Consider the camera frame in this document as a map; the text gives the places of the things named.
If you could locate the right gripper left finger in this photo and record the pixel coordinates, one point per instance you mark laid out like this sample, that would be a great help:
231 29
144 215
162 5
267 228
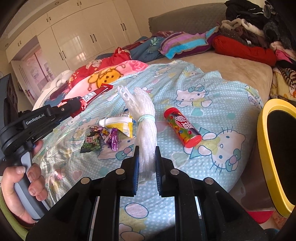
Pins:
135 170

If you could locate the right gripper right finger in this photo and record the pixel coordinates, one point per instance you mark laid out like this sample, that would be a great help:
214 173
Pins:
159 170

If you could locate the green black snack packet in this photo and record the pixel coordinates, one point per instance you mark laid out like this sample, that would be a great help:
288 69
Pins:
92 141

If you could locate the red chocolate bar wrapper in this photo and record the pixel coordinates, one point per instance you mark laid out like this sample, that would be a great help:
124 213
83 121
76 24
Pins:
79 104

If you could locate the yellow rimmed trash bin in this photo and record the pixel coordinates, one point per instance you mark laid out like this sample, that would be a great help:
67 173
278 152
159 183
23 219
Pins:
276 143

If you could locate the person's left hand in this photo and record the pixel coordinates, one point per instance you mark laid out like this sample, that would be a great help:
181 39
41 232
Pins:
36 189

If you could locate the small purple candy wrapper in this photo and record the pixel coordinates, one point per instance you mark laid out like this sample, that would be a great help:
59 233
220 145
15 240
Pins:
110 137

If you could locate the red candy tube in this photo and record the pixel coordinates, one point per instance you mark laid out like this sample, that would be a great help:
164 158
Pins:
186 132

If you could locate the light blue kitty quilt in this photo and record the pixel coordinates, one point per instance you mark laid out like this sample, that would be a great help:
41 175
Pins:
205 124

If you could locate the white garment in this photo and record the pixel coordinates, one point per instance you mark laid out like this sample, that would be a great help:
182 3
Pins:
51 87

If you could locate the pink bear blanket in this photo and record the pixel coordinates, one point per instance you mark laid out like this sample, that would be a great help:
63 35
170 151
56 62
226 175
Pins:
86 80

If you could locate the red floral blanket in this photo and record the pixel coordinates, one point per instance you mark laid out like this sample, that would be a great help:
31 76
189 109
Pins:
101 62

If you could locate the dark blue leaf quilt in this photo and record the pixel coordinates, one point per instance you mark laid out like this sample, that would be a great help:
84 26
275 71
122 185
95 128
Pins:
145 50

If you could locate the striped purple pillow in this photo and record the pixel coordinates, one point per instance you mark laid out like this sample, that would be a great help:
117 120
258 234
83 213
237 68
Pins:
181 44

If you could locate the white wardrobe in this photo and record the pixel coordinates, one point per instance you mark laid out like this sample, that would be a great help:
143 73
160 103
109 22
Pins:
70 33

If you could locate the beige bed sheet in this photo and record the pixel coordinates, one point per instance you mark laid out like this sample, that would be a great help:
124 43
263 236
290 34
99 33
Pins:
255 74

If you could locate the red long pillow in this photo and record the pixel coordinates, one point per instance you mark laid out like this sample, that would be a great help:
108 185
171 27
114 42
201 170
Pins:
230 47

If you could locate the grey bed headboard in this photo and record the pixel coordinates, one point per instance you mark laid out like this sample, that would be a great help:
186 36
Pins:
192 19

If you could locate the pile of dark clothes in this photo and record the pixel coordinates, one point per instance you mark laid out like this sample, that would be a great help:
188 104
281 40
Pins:
254 26

